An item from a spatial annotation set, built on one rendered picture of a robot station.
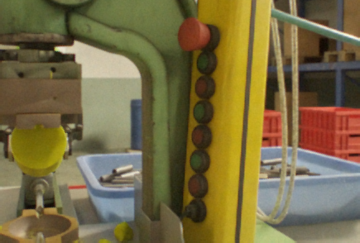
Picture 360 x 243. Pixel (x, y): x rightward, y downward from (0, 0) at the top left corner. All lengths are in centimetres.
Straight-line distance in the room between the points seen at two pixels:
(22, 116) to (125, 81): 843
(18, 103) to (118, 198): 33
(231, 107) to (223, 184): 9
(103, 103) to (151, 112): 830
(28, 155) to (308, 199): 54
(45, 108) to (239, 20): 24
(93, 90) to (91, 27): 829
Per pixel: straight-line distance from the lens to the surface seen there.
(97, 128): 892
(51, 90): 54
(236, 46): 57
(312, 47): 826
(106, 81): 890
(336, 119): 430
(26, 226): 69
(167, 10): 63
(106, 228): 77
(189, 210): 59
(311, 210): 97
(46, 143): 64
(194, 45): 56
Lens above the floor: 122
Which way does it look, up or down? 3 degrees down
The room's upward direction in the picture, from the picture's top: straight up
